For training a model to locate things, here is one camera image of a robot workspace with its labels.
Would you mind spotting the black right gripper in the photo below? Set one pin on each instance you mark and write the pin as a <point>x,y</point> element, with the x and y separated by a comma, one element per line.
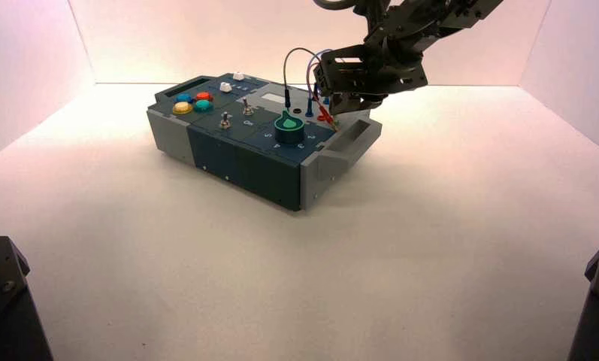
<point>379,72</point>

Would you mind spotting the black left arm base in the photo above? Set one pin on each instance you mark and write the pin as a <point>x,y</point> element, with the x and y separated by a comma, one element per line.
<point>5,309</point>

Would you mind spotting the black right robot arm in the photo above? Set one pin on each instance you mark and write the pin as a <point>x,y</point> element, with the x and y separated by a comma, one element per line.
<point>428,25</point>

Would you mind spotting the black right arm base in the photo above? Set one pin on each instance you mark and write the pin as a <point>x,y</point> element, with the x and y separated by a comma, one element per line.
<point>598,309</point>

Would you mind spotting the green teardrop rotary knob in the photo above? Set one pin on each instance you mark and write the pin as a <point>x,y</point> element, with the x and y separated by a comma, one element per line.
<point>289,128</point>

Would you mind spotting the white slider knob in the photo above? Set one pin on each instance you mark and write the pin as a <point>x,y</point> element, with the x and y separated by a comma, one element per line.
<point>238,75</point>
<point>225,86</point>

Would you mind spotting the grey and teal control box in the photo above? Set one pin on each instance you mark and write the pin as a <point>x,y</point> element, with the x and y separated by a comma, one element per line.
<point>249,167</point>

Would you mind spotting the red dome push button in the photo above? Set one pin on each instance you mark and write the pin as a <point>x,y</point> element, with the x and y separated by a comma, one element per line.
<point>204,95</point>

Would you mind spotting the teal dome push button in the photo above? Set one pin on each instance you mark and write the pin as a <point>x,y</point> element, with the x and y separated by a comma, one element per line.
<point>203,105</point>

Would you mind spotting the blue dome push button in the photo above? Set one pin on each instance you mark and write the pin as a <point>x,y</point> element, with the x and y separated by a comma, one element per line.
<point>183,97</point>

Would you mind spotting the yellow dome push button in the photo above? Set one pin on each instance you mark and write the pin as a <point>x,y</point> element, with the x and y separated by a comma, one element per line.
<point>182,107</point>

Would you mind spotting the metal toggle switch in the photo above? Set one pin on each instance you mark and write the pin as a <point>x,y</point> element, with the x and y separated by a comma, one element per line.
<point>248,109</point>
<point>225,122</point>

